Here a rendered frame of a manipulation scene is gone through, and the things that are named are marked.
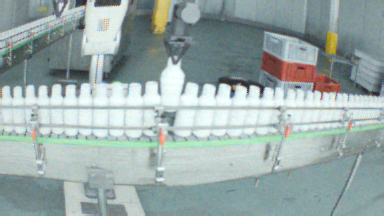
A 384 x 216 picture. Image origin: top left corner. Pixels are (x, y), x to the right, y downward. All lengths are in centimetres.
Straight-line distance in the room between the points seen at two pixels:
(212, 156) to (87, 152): 44
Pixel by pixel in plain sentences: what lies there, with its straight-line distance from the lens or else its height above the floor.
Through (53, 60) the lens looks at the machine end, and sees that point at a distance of 513.
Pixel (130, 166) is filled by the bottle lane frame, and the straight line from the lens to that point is 114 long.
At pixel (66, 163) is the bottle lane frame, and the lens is 113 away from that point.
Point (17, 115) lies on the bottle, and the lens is 110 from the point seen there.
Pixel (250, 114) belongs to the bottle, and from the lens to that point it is 122.
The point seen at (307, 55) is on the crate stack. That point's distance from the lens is 366.
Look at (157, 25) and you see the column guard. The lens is 876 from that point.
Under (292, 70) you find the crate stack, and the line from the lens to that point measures 353.
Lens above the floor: 151
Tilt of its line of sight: 21 degrees down
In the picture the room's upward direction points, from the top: 8 degrees clockwise
